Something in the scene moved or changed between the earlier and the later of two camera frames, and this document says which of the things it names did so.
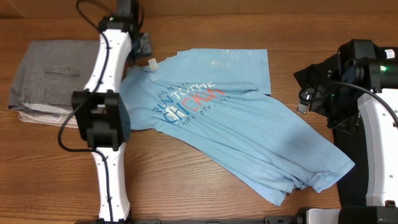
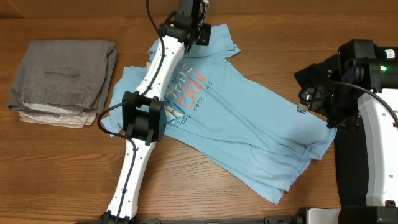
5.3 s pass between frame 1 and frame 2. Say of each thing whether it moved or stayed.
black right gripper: stayed
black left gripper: moved
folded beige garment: stayed
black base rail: stayed
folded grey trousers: stayed
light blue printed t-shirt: moved
